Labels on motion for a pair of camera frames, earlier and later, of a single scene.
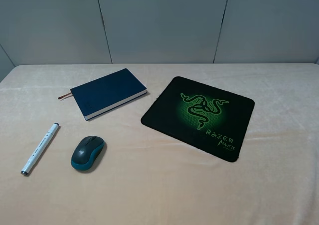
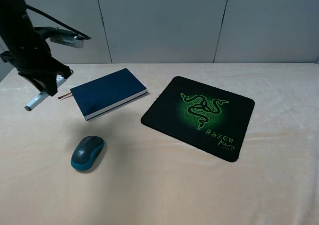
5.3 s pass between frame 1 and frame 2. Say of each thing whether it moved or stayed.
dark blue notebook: stayed
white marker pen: moved
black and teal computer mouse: stayed
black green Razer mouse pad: stayed
